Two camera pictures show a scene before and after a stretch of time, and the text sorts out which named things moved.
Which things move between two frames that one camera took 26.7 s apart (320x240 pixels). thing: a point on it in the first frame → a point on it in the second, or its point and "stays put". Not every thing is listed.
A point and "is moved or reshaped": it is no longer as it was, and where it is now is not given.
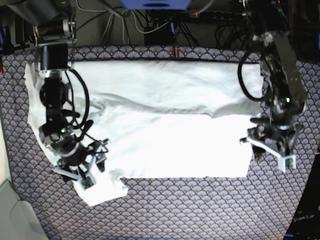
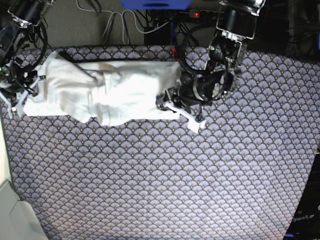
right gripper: (274, 128) → (196, 87)
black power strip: (213, 15) stays put
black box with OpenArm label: (305, 222) stays put
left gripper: (75, 160) → (16, 80)
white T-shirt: (163, 120) is moved or reshaped
